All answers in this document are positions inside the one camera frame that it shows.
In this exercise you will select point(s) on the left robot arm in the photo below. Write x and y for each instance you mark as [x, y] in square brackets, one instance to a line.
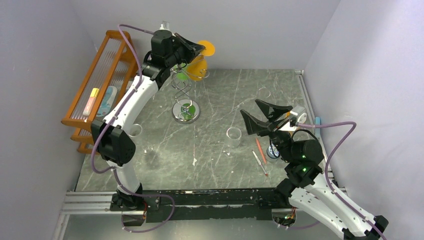
[113, 148]

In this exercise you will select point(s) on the orange wooden rack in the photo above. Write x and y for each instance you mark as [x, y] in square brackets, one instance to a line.
[113, 65]

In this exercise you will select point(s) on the blue patterned round tin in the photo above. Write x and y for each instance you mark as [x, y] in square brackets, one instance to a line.
[272, 153]

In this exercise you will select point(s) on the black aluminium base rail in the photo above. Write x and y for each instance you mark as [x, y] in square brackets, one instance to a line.
[177, 205]

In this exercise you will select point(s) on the clear wine glass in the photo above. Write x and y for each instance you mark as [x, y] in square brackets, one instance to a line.
[232, 141]
[263, 93]
[136, 133]

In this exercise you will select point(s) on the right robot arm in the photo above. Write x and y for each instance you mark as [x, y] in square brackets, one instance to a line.
[307, 186]

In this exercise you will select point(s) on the light blue flat package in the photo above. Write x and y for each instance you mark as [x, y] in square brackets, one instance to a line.
[107, 101]

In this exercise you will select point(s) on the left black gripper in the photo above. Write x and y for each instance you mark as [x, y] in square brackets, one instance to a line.
[195, 49]

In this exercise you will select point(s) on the white red pen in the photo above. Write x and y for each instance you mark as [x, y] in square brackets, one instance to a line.
[259, 163]

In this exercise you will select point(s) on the yellow highlighter marker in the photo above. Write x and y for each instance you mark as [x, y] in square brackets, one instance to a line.
[90, 102]

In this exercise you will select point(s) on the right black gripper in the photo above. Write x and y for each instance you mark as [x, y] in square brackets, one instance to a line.
[276, 122]

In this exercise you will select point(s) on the green plastic wine glass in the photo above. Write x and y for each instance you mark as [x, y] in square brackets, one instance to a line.
[182, 72]

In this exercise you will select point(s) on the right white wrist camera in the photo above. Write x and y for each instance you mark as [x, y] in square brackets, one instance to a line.
[298, 115]

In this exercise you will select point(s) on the orange plastic wine glass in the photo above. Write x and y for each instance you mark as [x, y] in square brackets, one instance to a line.
[197, 70]

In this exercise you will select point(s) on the chrome wine glass rack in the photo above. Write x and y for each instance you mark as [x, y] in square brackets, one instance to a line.
[185, 109]

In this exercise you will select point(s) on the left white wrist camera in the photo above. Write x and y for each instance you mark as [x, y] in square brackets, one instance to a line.
[165, 26]

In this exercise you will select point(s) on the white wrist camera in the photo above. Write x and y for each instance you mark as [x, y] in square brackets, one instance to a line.
[298, 115]
[165, 26]

